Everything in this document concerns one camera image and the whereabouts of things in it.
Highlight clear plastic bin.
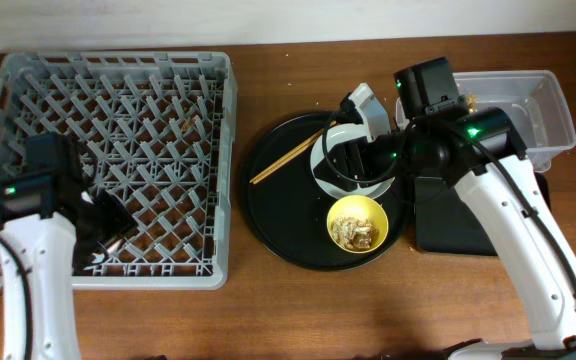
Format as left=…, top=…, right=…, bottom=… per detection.
left=395, top=69, right=576, bottom=174

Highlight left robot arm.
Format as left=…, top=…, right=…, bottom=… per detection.
left=0, top=133, right=137, bottom=359

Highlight round black tray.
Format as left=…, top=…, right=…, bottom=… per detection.
left=237, top=111, right=414, bottom=271

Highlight food scraps in bowl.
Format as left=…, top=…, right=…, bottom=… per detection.
left=330, top=215, right=379, bottom=251

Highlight black rectangular tray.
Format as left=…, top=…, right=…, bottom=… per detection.
left=412, top=172, right=552, bottom=257

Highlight grey plate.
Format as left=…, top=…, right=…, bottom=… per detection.
left=310, top=124, right=394, bottom=199

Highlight wooden chopstick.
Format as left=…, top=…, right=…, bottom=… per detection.
left=250, top=130, right=323, bottom=185
left=251, top=127, right=329, bottom=186

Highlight grey plastic dishwasher rack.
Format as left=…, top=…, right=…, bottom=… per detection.
left=0, top=52, right=237, bottom=290

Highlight yellow bowl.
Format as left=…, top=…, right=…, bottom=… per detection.
left=326, top=195, right=390, bottom=254

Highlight pink cup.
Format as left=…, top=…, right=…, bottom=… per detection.
left=102, top=236, right=127, bottom=257

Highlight gold snack wrapper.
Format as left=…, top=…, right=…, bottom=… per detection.
left=465, top=95, right=477, bottom=113

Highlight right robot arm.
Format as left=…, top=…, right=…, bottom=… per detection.
left=310, top=57, right=576, bottom=359

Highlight brown scrap in rack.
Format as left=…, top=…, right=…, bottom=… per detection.
left=181, top=115, right=201, bottom=133

